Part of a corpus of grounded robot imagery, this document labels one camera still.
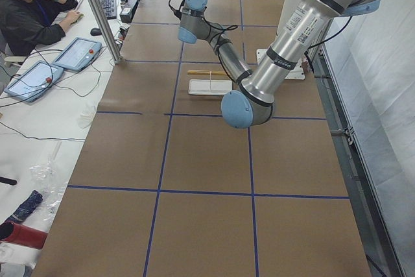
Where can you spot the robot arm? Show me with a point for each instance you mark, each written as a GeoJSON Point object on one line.
{"type": "Point", "coordinates": [253, 101]}
{"type": "Point", "coordinates": [194, 26]}

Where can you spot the white rack base tray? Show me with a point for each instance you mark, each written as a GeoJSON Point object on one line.
{"type": "Point", "coordinates": [209, 87]}

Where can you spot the wooden rack rod upper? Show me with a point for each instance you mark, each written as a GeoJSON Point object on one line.
{"type": "Point", "coordinates": [206, 72]}

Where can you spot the white crumpled tissue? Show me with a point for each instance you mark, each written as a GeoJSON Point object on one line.
{"type": "Point", "coordinates": [87, 115]}

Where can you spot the black mini pc box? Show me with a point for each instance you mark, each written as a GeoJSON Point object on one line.
{"type": "Point", "coordinates": [128, 11]}

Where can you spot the black computer mouse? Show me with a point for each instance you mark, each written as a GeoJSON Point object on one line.
{"type": "Point", "coordinates": [95, 32]}

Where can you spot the teach pendant far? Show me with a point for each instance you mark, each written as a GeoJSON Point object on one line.
{"type": "Point", "coordinates": [80, 53]}

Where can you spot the teach pendant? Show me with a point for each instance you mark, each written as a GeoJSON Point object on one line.
{"type": "Point", "coordinates": [32, 84]}
{"type": "Point", "coordinates": [80, 53]}

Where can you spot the black keyboard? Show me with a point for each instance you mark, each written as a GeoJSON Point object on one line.
{"type": "Point", "coordinates": [109, 8]}

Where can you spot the clear plastic wrap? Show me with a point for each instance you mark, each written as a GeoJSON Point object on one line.
{"type": "Point", "coordinates": [50, 181]}

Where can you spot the white curtain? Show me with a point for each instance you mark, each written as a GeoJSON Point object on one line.
{"type": "Point", "coordinates": [372, 58]}

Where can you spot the teach pendant near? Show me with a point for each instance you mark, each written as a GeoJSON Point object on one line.
{"type": "Point", "coordinates": [32, 84]}

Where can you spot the seated man black jacket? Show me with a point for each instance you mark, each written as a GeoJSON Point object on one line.
{"type": "Point", "coordinates": [28, 23]}

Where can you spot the red cylinder bottle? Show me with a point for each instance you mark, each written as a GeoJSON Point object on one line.
{"type": "Point", "coordinates": [22, 235]}

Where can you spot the aluminium frame post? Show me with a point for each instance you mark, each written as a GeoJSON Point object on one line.
{"type": "Point", "coordinates": [106, 30]}

